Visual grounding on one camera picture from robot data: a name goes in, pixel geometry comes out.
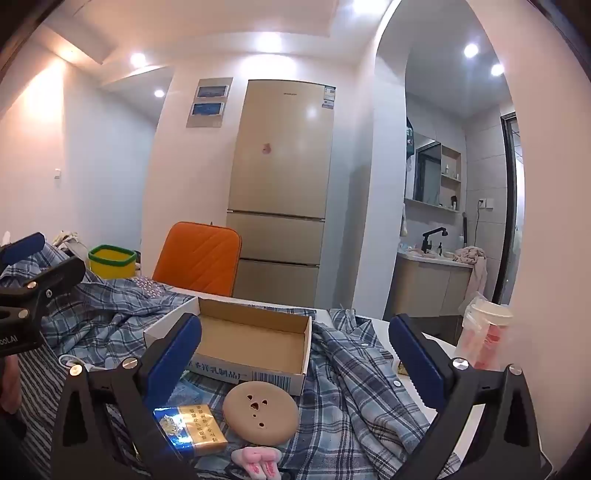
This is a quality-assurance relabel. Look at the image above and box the person's left hand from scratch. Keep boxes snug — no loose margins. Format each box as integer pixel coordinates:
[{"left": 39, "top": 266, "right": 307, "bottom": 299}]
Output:
[{"left": 0, "top": 355, "right": 21, "bottom": 416}]

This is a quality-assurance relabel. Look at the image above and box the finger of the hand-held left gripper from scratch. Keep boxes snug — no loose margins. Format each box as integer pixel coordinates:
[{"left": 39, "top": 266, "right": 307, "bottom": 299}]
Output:
[
  {"left": 0, "top": 255, "right": 88, "bottom": 319},
  {"left": 0, "top": 232, "right": 47, "bottom": 266}
]

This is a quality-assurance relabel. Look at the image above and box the pink towel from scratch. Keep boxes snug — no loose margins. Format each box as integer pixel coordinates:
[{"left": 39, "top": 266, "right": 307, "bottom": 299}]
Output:
[{"left": 455, "top": 246, "right": 488, "bottom": 301}]

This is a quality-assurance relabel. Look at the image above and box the clear plastic bag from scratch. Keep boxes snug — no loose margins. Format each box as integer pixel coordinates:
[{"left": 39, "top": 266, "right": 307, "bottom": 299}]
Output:
[{"left": 455, "top": 295, "right": 515, "bottom": 370}]

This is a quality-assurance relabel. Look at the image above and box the bathroom mirror cabinet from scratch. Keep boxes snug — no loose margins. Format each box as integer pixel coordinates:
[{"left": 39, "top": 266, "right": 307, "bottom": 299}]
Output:
[{"left": 412, "top": 131, "right": 462, "bottom": 213}]

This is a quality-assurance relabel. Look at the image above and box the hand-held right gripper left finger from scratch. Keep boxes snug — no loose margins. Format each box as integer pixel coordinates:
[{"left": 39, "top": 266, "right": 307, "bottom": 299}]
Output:
[{"left": 50, "top": 313, "right": 204, "bottom": 480}]

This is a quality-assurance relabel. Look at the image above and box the round beige hand warmer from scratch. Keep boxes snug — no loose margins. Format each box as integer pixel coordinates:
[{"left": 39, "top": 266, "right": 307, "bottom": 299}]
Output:
[{"left": 222, "top": 381, "right": 300, "bottom": 446}]

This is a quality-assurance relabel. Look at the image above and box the cardboard box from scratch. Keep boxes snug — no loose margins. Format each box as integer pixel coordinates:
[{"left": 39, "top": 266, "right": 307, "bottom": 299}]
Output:
[{"left": 143, "top": 296, "right": 315, "bottom": 396}]

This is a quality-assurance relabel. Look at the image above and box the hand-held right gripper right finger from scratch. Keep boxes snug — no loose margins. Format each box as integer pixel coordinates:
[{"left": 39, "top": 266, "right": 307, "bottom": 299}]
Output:
[{"left": 389, "top": 314, "right": 543, "bottom": 480}]

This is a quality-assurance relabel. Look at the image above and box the beige vanity cabinet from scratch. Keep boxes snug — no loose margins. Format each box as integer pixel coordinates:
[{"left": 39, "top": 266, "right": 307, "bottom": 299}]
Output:
[{"left": 385, "top": 251, "right": 476, "bottom": 319}]

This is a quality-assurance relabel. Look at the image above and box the blue plaid shirt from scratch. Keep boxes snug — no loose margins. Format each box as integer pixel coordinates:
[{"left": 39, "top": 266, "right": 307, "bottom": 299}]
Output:
[{"left": 0, "top": 244, "right": 462, "bottom": 480}]

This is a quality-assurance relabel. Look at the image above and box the black faucet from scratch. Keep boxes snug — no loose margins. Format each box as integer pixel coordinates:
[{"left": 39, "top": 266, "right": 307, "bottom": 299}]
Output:
[{"left": 421, "top": 226, "right": 448, "bottom": 254}]

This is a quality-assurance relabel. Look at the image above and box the orange chair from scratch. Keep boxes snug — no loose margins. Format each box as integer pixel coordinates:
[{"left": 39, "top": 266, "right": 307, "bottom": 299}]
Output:
[{"left": 151, "top": 222, "right": 243, "bottom": 297}]

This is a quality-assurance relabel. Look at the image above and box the beige refrigerator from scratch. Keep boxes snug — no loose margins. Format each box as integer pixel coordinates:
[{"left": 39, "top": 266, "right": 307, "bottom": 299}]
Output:
[{"left": 226, "top": 79, "right": 337, "bottom": 309}]

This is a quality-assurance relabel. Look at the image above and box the yellow green basket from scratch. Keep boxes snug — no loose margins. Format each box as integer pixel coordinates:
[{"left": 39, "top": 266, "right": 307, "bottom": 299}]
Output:
[{"left": 88, "top": 245, "right": 138, "bottom": 280}]

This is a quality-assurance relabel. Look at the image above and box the dark striped cloth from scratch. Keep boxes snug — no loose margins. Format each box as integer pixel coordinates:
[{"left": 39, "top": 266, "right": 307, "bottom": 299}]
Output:
[{"left": 0, "top": 342, "right": 153, "bottom": 480}]

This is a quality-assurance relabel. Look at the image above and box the white cable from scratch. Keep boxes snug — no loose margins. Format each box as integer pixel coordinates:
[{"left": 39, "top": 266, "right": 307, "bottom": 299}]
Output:
[{"left": 58, "top": 353, "right": 112, "bottom": 372}]

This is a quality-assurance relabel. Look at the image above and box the pink plush slippers charm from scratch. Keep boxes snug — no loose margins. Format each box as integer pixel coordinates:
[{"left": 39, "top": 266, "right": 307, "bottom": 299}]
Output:
[{"left": 231, "top": 445, "right": 281, "bottom": 477}]

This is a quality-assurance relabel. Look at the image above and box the grey wall panel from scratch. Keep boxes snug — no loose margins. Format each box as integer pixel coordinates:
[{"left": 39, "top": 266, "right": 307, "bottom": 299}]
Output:
[{"left": 186, "top": 76, "right": 233, "bottom": 128}]

